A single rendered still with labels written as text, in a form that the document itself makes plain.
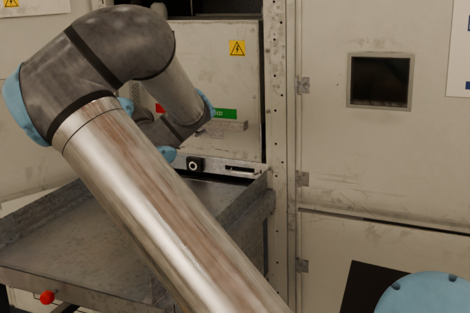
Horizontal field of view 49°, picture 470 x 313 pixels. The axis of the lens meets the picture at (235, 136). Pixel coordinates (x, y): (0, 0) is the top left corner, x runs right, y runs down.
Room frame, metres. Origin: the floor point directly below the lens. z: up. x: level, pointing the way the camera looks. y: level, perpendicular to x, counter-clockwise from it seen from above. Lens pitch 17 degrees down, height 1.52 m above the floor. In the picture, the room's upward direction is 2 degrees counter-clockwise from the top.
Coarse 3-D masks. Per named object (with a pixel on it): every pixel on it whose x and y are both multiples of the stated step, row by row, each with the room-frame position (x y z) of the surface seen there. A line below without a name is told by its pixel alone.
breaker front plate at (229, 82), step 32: (192, 32) 1.73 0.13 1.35; (224, 32) 1.68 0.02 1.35; (256, 32) 1.63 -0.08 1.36; (192, 64) 1.73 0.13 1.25; (224, 64) 1.68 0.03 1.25; (256, 64) 1.63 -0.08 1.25; (224, 96) 1.68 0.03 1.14; (256, 96) 1.63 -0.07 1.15; (256, 128) 1.63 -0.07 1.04; (256, 160) 1.64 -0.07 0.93
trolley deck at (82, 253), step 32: (224, 192) 1.56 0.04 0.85; (64, 224) 1.37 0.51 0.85; (96, 224) 1.36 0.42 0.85; (256, 224) 1.41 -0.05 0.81; (0, 256) 1.20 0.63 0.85; (32, 256) 1.19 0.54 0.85; (64, 256) 1.19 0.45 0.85; (96, 256) 1.18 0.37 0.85; (128, 256) 1.17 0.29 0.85; (32, 288) 1.11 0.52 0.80; (64, 288) 1.07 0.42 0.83; (96, 288) 1.04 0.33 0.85; (128, 288) 1.03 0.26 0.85
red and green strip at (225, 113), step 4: (156, 104) 1.80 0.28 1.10; (156, 108) 1.80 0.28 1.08; (160, 108) 1.79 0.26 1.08; (216, 108) 1.69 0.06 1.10; (220, 108) 1.69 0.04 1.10; (224, 108) 1.68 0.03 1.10; (160, 112) 1.79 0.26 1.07; (216, 112) 1.70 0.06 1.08; (220, 112) 1.69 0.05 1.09; (224, 112) 1.68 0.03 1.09; (228, 112) 1.68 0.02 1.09; (232, 112) 1.67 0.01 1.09; (216, 116) 1.70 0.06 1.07; (220, 116) 1.69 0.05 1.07; (224, 116) 1.68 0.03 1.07; (228, 116) 1.68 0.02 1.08; (232, 116) 1.67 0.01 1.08; (236, 116) 1.66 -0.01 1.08
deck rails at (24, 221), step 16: (64, 192) 1.51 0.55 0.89; (80, 192) 1.57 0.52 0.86; (256, 192) 1.49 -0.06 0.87; (32, 208) 1.38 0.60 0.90; (48, 208) 1.44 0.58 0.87; (64, 208) 1.48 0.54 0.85; (240, 208) 1.38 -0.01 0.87; (0, 224) 1.28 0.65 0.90; (16, 224) 1.33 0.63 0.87; (32, 224) 1.37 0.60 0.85; (224, 224) 1.28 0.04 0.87; (0, 240) 1.27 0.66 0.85; (16, 240) 1.28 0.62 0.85; (160, 288) 0.99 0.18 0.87
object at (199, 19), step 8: (168, 16) 2.02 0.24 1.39; (176, 16) 2.00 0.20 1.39; (184, 16) 1.99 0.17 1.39; (192, 16) 1.97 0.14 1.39; (200, 16) 1.95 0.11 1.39; (208, 16) 1.93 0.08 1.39; (216, 16) 1.92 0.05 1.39; (224, 16) 1.90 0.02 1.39; (232, 16) 1.89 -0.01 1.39; (240, 16) 1.87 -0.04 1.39; (248, 16) 1.86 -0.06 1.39; (256, 16) 1.84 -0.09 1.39; (264, 88) 1.67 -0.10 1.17; (264, 96) 1.67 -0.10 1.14; (264, 104) 1.66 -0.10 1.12; (264, 112) 1.66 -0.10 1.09; (264, 120) 1.66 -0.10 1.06; (264, 152) 1.65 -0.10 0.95
